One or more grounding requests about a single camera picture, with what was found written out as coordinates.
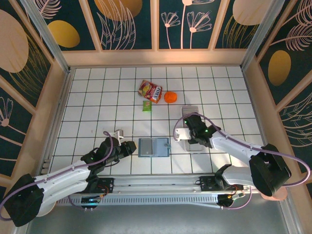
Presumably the blue leather card holder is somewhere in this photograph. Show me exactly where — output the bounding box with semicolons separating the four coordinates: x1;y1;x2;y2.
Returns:
137;137;171;158

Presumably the white slotted card tray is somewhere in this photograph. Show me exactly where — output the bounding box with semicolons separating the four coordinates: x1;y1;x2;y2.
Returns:
181;106;205;153

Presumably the orange fruit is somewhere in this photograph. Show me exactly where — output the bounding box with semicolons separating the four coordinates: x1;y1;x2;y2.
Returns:
163;91;178;104

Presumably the black electronics board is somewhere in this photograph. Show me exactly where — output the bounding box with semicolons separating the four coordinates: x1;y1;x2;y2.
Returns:
217;192;246;210
81;195;100;210

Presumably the red orange snack bag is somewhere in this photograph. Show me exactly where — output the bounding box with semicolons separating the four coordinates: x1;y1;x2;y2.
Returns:
137;79;163;104

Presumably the pink plastic cup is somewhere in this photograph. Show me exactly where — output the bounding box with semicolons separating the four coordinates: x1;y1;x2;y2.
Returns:
260;186;288;202

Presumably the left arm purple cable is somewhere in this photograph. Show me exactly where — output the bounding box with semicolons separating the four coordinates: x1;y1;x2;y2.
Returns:
0;131;113;222

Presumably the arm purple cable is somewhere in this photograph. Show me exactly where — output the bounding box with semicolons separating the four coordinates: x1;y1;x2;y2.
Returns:
173;113;312;211
0;131;113;222

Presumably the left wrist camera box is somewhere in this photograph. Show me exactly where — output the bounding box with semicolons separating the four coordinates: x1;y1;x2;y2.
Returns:
111;129;124;141

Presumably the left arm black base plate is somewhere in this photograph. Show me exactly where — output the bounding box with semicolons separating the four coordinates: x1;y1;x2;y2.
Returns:
70;177;115;195

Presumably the aluminium mounting rail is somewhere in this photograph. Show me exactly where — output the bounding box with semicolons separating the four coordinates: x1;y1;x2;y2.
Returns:
24;173;290;195

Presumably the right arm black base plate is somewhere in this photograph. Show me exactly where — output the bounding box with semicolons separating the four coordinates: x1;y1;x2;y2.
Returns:
199;175;244;193

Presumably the slotted grey cable duct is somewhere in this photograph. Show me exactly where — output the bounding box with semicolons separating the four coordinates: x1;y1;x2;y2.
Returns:
56;194;244;208

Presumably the aluminium frame post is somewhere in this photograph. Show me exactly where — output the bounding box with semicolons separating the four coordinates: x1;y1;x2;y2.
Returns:
20;0;72;74
240;0;286;70

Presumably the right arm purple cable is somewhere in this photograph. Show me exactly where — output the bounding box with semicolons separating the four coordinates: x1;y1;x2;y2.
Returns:
173;113;312;211

